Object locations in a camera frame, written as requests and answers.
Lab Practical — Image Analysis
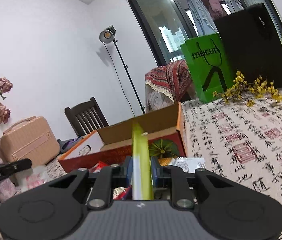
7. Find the calligraphy print tablecloth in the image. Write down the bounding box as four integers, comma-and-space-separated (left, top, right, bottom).
0, 87, 282, 240

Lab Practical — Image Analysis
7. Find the chair with patterned red blanket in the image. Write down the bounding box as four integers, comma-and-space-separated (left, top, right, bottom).
145, 59, 196, 113

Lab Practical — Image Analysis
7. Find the green mucun paper bag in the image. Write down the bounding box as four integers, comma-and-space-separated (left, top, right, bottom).
181, 33, 234, 103

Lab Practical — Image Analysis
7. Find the white snack packet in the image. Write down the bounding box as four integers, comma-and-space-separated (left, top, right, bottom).
169, 157, 206, 173

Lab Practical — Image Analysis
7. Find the black framed balcony door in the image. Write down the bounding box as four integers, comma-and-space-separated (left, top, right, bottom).
127, 0, 282, 66

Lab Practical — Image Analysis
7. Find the yellow dried flower branch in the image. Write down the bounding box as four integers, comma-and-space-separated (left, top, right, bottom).
213, 71, 282, 107

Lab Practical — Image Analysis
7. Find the hanging pink garment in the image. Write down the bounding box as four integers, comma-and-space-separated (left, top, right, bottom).
207, 0, 228, 20

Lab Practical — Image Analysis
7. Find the pink small suitcase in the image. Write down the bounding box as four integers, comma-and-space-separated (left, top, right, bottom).
0, 116, 60, 167

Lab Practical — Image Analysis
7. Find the dark wooden chair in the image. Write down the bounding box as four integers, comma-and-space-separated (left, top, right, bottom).
65, 97, 109, 137

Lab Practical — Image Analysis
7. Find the purple grey pouch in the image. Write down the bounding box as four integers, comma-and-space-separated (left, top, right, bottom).
57, 137, 83, 154

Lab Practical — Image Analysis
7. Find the black paper bag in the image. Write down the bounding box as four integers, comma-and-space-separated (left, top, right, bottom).
214, 3, 282, 88

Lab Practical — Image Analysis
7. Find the green white protein bar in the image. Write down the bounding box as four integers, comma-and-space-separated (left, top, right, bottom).
132, 123, 153, 200

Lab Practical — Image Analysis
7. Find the red orange cardboard box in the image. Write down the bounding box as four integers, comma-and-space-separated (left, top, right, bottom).
58, 103, 187, 173

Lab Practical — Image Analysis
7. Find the studio light on stand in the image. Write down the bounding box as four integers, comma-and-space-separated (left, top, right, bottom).
99, 25, 145, 117

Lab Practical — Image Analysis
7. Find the hanging light blue shirt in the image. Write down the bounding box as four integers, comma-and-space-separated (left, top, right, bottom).
187, 0, 217, 37

